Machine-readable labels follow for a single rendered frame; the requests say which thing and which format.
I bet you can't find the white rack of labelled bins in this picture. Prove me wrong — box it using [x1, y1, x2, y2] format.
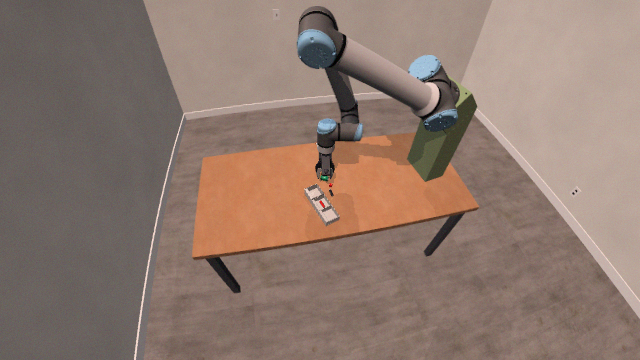
[304, 184, 340, 226]

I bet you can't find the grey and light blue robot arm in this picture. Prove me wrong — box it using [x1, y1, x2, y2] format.
[297, 6, 460, 154]

